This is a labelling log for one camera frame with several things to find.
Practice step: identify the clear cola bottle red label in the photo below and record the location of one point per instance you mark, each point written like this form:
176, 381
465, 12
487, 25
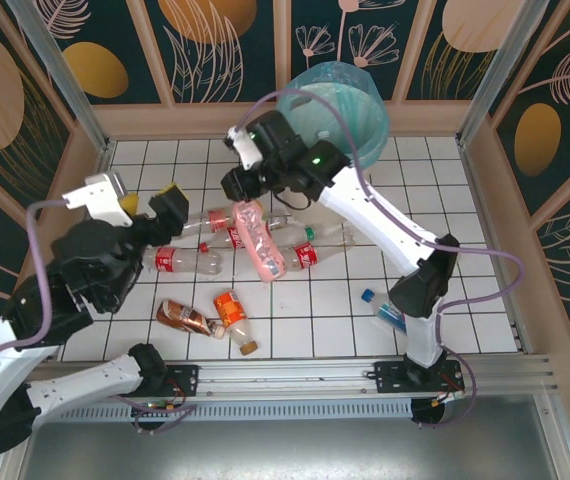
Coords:
310, 256
215, 242
195, 262

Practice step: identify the aluminium mounting rail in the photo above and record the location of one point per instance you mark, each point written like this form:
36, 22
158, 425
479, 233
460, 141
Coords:
290, 377

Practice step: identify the aluminium frame post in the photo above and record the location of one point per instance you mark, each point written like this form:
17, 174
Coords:
505, 65
58, 65

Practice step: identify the pink drink bottle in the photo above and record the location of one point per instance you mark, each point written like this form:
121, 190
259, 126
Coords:
260, 245

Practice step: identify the blue cap water bottle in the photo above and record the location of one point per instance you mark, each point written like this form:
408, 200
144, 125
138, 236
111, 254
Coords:
368, 296

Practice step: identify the clear bottle narrow red label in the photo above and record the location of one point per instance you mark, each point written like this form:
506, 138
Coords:
215, 220

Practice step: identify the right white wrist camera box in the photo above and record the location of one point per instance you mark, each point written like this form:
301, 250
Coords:
245, 147

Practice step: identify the clear bottle green cap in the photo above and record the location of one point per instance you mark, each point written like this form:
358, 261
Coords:
325, 235

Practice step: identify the orange label bottle brown cap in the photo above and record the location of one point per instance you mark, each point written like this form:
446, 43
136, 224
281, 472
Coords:
230, 310

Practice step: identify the blue plastic bin liner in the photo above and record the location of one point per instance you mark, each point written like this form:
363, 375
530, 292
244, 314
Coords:
365, 115

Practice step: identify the crushed brown bottle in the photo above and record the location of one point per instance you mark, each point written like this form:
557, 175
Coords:
185, 317

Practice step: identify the steel sheet panel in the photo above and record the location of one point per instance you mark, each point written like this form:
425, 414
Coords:
290, 450

